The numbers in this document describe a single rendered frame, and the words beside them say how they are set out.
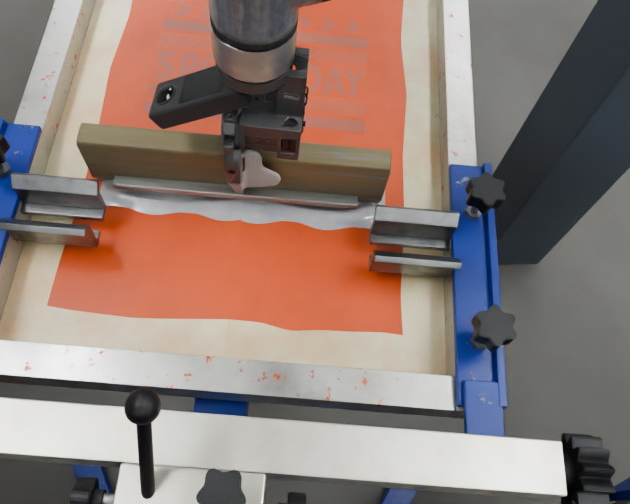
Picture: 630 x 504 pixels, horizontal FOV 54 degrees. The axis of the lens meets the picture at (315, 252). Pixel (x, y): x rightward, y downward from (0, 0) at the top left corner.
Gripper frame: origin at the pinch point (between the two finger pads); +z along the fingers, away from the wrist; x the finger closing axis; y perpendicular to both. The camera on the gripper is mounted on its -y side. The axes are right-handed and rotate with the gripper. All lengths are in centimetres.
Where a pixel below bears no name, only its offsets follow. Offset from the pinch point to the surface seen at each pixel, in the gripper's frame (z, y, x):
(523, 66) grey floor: 98, 85, 116
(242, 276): 4.7, 2.0, -11.9
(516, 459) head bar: -4.9, 30.3, -31.8
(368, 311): 4.3, 17.2, -15.0
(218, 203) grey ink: 4.0, -2.1, -2.6
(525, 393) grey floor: 98, 76, 0
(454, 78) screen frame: 0.4, 27.5, 18.4
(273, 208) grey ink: 4.1, 4.8, -2.5
